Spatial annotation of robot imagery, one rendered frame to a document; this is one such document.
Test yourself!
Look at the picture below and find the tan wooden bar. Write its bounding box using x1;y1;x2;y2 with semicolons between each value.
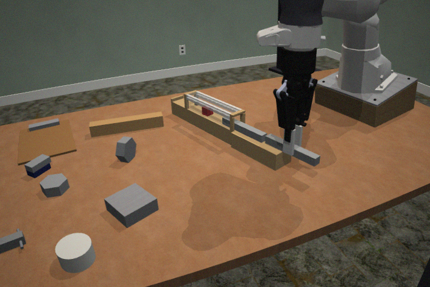
89;112;164;137

